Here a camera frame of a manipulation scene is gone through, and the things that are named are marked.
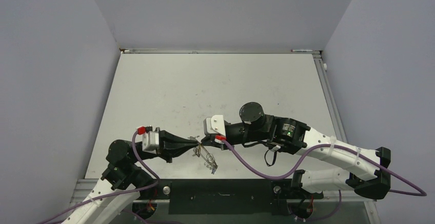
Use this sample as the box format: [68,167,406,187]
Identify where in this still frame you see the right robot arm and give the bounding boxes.
[202,102,391,200]

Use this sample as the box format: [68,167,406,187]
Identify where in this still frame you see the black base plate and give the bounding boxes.
[132,180,322,217]

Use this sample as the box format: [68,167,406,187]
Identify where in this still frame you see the red white marker pen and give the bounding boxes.
[291,49,314,53]

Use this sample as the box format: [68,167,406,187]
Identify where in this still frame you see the aluminium frame rail back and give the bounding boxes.
[120,49,321,54]

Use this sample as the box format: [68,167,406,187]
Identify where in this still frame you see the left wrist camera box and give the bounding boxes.
[137,126,160,152]

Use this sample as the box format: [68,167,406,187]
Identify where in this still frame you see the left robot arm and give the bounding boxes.
[63,127,199,223]

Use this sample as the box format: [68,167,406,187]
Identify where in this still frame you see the aluminium frame rail right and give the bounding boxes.
[312,51,348,143]

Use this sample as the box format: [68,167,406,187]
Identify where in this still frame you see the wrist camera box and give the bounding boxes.
[137,126,160,152]
[203,115,226,144]

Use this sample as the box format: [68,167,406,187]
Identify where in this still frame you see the aluminium frame rail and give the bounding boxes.
[120,49,321,54]
[70,179,376,204]
[312,51,348,143]

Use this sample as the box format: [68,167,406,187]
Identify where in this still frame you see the aluminium frame rail front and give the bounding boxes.
[70,179,376,204]

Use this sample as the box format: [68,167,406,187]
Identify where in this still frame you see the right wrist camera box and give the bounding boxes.
[203,115,226,144]

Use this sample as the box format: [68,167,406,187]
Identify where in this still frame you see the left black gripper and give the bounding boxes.
[130,126,199,162]

